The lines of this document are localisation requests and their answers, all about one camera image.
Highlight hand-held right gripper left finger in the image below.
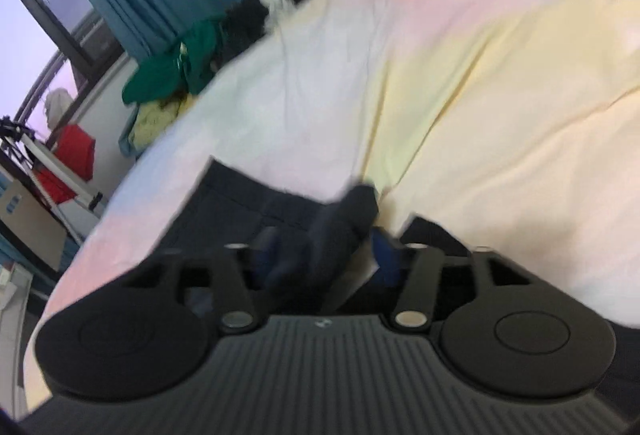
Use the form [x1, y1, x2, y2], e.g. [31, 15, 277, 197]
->
[122, 227, 283, 333]

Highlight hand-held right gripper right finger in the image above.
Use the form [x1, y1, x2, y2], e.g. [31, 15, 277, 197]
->
[372, 227, 538, 332]

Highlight black fleece pants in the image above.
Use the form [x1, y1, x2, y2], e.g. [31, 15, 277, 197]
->
[157, 156, 473, 316]

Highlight dark clothes pile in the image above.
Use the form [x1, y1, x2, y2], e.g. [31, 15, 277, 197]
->
[215, 0, 273, 66]

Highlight yellow garment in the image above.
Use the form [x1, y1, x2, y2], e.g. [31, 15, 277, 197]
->
[131, 92, 193, 151]

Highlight pastel patchwork bed sheet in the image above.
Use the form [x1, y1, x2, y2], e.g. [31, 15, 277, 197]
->
[10, 0, 640, 421]

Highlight light blue garment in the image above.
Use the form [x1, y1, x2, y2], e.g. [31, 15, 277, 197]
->
[118, 112, 141, 159]

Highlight green sweatshirt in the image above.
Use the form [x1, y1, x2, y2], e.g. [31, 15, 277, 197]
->
[122, 19, 226, 105]

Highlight red cloth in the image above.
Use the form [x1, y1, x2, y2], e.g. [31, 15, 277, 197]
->
[35, 124, 96, 205]

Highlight white rounded object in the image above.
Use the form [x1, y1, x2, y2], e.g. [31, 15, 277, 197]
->
[44, 88, 76, 131]

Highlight dark framed window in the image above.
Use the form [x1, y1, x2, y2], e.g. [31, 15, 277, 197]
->
[0, 0, 131, 131]

